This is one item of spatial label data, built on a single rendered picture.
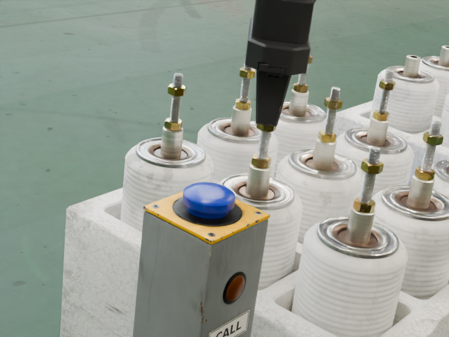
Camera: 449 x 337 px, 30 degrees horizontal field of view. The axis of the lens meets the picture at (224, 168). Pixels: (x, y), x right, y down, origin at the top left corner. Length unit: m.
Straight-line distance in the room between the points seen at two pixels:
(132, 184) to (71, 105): 0.88
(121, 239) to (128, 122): 0.83
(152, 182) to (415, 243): 0.27
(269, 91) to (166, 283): 0.22
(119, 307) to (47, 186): 0.52
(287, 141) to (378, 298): 0.34
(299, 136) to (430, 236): 0.26
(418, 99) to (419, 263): 0.49
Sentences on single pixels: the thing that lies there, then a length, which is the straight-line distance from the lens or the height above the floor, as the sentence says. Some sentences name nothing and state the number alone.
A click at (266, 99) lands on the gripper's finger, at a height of 0.36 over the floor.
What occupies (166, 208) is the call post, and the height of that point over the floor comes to 0.31.
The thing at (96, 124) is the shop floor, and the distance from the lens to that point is 1.66.
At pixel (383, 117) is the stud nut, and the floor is 0.29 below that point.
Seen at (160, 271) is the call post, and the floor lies 0.27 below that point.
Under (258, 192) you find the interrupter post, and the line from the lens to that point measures 0.82.
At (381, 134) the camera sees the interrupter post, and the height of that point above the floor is 0.27.
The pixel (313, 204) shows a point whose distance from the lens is 0.89.
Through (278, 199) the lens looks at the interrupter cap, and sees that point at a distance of 0.82.
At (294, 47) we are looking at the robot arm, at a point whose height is 0.42.
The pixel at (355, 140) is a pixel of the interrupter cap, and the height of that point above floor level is 0.25.
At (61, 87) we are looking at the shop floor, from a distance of 1.86.
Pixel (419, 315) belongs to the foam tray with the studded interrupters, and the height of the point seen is 0.18.
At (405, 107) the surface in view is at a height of 0.21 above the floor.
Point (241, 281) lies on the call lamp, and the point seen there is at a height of 0.27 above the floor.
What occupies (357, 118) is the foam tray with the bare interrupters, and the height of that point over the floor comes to 0.18.
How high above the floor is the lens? 0.60
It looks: 23 degrees down
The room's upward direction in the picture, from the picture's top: 7 degrees clockwise
